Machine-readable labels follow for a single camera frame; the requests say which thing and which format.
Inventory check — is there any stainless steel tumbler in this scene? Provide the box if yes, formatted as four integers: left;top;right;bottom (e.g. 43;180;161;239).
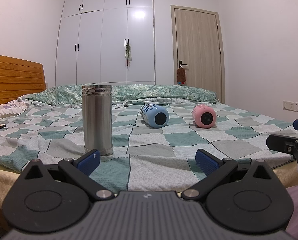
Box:
82;85;113;156

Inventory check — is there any blue cartoon cup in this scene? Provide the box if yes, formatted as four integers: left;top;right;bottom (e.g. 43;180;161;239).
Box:
140;103;169;128

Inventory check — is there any pink cup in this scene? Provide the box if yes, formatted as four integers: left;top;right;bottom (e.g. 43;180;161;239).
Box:
192;105;217;129

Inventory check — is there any checkered green bedspread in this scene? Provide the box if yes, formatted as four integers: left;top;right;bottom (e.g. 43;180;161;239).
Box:
0;103;298;201

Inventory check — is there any floral lace pillow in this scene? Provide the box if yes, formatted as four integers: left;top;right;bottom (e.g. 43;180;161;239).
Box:
0;100;29;118

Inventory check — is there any green floral quilt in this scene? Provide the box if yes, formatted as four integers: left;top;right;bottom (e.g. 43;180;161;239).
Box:
18;85;220;108

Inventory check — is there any wooden headboard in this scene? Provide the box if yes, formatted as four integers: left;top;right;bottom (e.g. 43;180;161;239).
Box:
0;55;46;105

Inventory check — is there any beige wooden door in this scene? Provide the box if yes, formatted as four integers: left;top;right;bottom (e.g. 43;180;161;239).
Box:
171;5;225;103

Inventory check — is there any hanging green plant ornament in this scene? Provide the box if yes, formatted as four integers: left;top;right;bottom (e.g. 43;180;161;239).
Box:
125;39;132;67

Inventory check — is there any white wardrobe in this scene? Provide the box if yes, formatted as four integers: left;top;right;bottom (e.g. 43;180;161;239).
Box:
56;0;156;86

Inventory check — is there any white wall socket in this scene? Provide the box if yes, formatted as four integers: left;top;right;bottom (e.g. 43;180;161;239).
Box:
283;101;298;112

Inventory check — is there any black door handle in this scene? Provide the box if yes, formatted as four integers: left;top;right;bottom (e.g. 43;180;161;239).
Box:
178;60;188;68

